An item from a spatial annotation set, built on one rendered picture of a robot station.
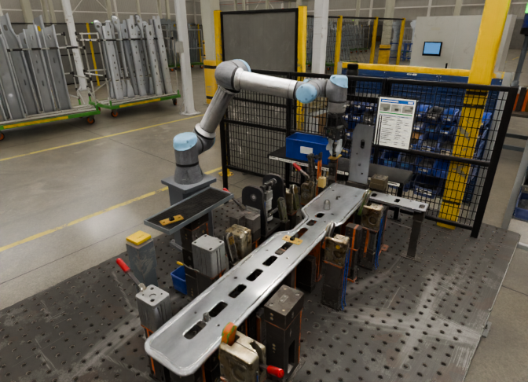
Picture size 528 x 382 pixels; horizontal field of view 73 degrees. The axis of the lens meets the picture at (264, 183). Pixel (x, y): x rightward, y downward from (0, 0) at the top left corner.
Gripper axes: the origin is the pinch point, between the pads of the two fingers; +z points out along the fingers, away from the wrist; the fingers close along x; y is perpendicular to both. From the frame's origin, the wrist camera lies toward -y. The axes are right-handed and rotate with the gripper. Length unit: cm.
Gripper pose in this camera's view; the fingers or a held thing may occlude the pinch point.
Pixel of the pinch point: (335, 153)
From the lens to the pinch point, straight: 170.7
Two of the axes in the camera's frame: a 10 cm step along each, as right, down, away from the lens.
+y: -5.7, 3.4, -7.5
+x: 8.2, 2.3, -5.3
